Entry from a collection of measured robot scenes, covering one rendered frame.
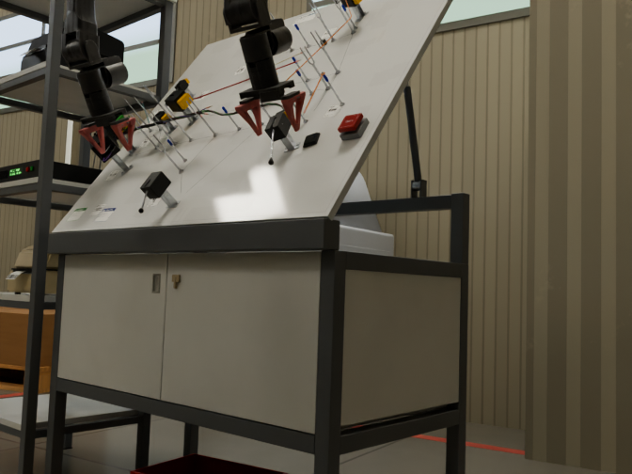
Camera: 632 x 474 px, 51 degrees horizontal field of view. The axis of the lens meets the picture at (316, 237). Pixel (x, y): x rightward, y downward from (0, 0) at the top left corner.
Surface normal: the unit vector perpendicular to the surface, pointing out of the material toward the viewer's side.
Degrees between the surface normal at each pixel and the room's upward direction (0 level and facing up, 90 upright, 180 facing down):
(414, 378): 90
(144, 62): 90
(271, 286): 90
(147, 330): 90
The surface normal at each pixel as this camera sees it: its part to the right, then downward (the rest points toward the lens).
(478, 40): -0.54, -0.08
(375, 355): 0.76, -0.03
